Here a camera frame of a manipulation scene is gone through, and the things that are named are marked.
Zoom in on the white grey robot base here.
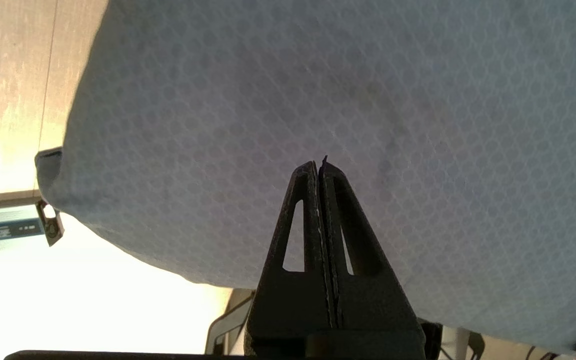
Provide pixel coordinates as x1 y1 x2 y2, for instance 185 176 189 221
205 289 486 360

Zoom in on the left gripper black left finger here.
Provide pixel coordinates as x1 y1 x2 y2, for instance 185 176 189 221
244 161 338 357

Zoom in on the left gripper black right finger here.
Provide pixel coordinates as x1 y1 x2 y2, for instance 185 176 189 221
319 156 426 358

